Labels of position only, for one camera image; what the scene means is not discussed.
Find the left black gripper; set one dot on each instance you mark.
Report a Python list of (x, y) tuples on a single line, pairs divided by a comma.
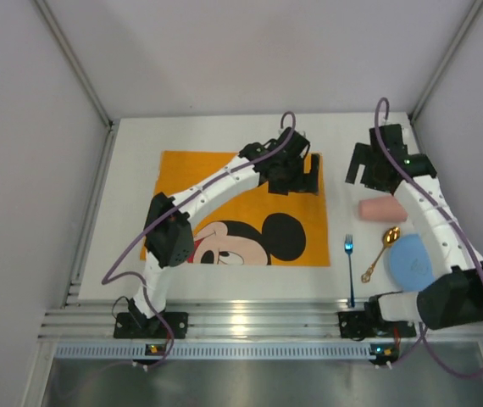
[(294, 183)]

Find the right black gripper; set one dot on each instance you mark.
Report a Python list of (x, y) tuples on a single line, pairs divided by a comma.
[(366, 165)]

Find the pink plastic cup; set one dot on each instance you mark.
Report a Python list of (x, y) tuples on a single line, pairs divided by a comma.
[(382, 209)]

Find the orange Mickey Mouse placemat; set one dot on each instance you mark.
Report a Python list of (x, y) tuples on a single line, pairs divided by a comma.
[(258, 208)]

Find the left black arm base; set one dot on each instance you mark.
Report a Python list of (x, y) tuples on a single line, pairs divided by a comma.
[(131, 325)]

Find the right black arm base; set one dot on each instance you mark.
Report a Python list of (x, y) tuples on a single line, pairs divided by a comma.
[(357, 326)]

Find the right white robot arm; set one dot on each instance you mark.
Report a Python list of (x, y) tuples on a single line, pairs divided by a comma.
[(455, 297)]

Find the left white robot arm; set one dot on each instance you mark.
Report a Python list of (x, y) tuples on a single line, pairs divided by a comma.
[(173, 238)]

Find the blue metal fork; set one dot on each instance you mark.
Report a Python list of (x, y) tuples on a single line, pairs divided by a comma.
[(348, 249)]

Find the gold ornate spoon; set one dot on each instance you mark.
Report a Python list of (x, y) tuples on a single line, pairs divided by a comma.
[(387, 241)]

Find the light blue plate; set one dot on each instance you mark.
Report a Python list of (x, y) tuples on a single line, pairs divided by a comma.
[(408, 264)]

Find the perforated cable duct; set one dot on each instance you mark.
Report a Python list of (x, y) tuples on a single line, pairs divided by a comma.
[(225, 351)]

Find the aluminium mounting rail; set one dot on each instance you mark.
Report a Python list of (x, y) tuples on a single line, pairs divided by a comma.
[(222, 303)]

